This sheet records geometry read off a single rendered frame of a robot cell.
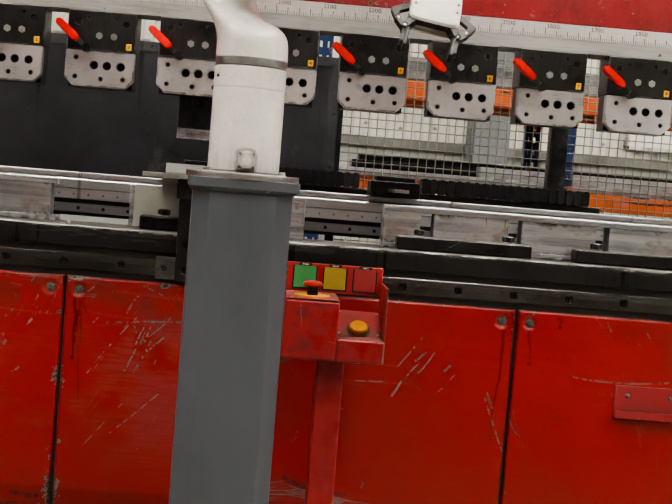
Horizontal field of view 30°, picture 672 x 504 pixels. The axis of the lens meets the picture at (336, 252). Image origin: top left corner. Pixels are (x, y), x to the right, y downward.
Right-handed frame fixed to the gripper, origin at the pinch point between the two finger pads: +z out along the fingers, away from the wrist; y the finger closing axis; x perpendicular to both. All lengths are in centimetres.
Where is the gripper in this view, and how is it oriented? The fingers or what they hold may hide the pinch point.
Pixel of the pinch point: (427, 49)
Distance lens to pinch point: 245.5
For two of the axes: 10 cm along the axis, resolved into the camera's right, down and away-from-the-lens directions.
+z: -2.0, 9.0, -4.0
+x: 1.2, -3.8, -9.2
